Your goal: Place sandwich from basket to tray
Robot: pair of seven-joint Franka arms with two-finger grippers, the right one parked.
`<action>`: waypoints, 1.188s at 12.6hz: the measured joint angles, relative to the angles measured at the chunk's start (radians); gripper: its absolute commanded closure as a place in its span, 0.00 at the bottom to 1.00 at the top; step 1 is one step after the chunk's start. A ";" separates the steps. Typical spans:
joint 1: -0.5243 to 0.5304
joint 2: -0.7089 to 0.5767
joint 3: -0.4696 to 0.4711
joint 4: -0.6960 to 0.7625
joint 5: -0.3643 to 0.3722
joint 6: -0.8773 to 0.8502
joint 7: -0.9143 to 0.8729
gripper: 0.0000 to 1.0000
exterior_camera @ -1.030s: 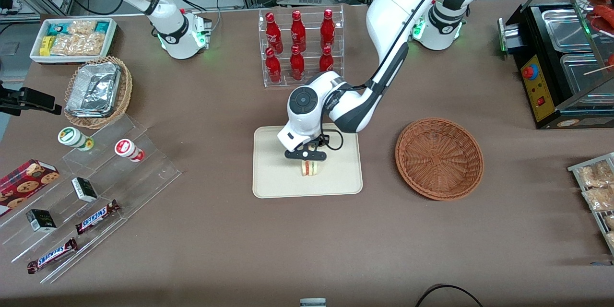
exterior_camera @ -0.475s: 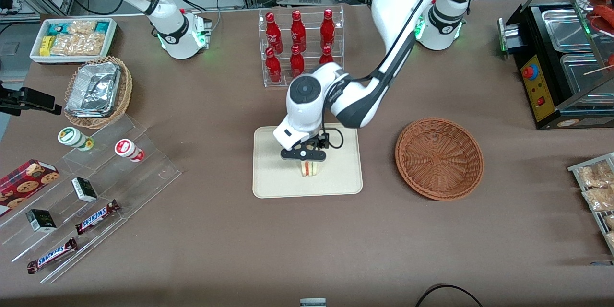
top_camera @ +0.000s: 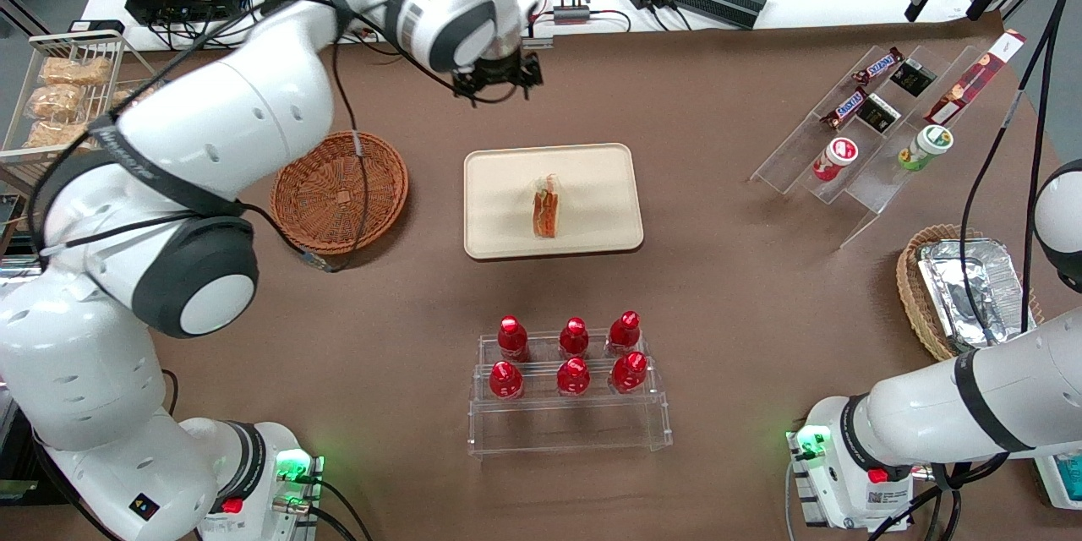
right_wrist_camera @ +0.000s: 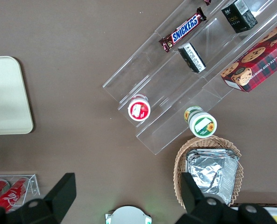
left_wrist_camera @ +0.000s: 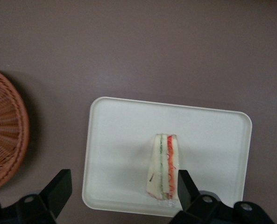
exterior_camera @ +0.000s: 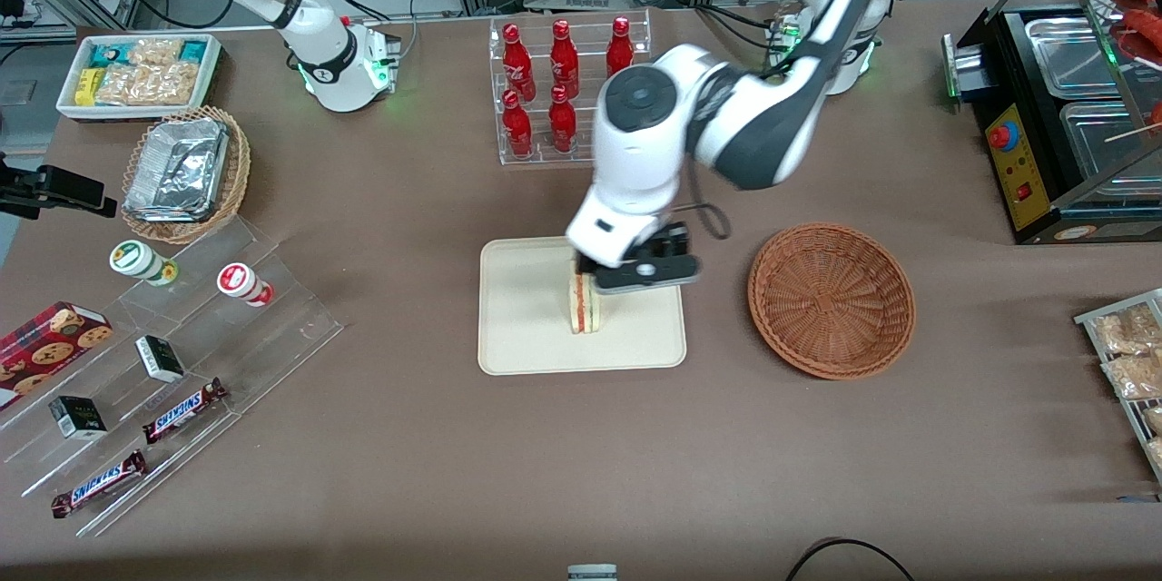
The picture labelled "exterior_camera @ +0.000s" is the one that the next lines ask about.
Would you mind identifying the black table cable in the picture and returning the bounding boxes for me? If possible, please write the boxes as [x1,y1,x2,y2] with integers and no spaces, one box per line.
[784,537,914,581]

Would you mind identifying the large clear cracker bag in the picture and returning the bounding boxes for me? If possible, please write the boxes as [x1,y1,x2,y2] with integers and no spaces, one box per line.
[94,62,202,106]

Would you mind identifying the silver foil container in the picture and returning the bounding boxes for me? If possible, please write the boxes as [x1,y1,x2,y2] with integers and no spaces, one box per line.
[123,117,230,224]

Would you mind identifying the red sausages in warmer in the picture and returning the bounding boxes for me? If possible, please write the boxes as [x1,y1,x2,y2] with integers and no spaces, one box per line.
[1115,0,1162,42]

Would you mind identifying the white snack bin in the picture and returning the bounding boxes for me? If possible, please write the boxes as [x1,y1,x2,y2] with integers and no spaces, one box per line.
[55,34,224,123]

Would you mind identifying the clear acrylic stepped display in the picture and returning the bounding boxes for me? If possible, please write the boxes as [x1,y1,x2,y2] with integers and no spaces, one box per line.
[0,216,345,538]

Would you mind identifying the metal wire rack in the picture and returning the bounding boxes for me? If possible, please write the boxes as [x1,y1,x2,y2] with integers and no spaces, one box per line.
[1074,288,1162,484]

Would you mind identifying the red cookie box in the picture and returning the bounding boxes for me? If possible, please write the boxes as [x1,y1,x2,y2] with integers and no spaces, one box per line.
[0,300,115,411]

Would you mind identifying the red capped drink bottle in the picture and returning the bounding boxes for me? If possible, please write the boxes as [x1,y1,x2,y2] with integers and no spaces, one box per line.
[216,262,274,308]

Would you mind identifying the black clamp device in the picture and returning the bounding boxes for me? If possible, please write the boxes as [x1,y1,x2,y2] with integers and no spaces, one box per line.
[0,153,120,222]

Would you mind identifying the small black box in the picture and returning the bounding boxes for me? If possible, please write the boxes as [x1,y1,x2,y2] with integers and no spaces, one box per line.
[48,395,109,441]
[134,335,186,383]

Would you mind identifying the brown wicker basket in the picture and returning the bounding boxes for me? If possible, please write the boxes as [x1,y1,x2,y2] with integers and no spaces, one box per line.
[747,223,917,380]

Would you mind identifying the triangular sandwich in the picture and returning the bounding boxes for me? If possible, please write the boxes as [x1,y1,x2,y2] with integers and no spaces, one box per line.
[567,269,607,338]

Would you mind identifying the green lid yogurt cup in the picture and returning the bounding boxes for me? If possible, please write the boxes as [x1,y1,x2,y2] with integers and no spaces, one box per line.
[109,240,179,287]

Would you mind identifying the light wicker basket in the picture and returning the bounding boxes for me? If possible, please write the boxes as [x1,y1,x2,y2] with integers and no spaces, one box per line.
[120,105,252,245]

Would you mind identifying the clear acrylic bottle rack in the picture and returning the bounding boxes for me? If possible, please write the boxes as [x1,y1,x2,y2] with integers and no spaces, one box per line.
[489,8,653,167]

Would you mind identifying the cream plastic tray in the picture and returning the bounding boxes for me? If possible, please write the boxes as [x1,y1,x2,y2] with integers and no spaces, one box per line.
[478,235,688,377]

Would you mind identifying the small clear cracker bag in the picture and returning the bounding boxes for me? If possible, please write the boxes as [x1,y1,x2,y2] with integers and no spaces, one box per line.
[130,37,184,66]

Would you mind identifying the black food warmer machine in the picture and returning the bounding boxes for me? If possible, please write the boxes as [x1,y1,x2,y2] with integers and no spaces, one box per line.
[942,0,1162,245]

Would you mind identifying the Snickers bar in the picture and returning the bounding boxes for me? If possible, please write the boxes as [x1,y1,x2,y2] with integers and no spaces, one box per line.
[142,378,229,445]
[51,450,149,519]

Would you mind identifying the red cola bottle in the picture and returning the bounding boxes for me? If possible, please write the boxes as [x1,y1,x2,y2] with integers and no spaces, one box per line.
[547,85,578,154]
[502,90,534,158]
[502,23,537,103]
[549,19,580,99]
[606,16,635,79]

